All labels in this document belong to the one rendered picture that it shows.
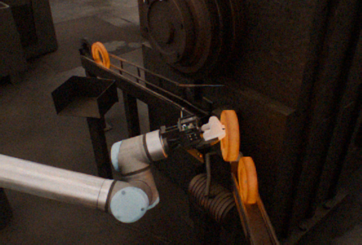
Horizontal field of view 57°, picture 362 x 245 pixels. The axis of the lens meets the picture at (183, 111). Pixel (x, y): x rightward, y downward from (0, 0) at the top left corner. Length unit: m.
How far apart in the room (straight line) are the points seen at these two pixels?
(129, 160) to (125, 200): 0.17
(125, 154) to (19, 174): 0.29
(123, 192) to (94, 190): 0.08
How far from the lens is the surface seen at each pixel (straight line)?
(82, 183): 0.94
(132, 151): 1.02
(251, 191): 1.12
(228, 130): 0.97
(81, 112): 1.82
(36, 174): 0.98
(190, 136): 0.99
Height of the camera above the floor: 1.53
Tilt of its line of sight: 33 degrees down
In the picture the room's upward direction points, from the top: 2 degrees counter-clockwise
